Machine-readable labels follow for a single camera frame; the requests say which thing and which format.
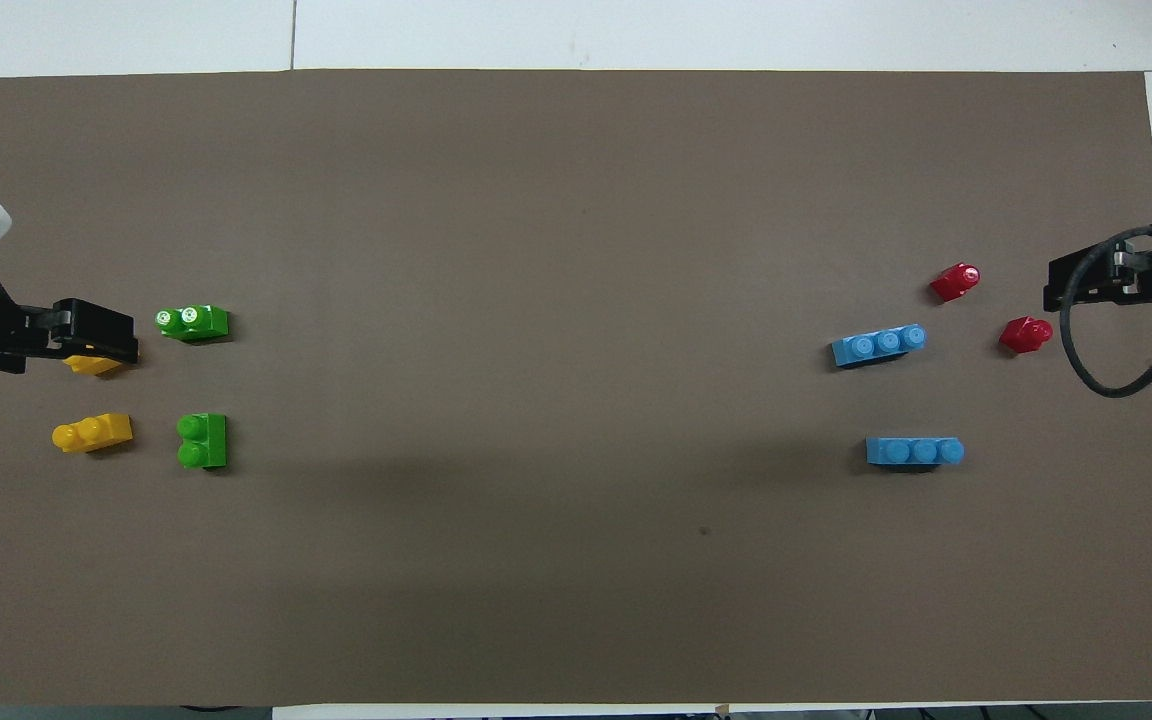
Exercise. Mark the brown paper table mat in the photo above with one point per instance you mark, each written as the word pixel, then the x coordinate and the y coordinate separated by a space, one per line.
pixel 576 180

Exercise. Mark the plain green two-stud brick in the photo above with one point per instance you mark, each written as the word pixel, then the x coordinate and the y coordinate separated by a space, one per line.
pixel 204 440

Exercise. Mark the red single-stud brick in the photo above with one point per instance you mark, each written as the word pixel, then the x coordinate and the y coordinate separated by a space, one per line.
pixel 955 282
pixel 1024 334

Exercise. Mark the yellow two-stud brick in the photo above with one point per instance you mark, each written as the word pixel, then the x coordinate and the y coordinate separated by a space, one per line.
pixel 94 433
pixel 96 365

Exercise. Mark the green brick with white-marked studs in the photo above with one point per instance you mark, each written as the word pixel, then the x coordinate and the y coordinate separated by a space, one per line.
pixel 198 323

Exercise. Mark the blue three-stud brick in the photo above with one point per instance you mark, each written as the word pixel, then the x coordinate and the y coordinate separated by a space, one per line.
pixel 876 345
pixel 914 451

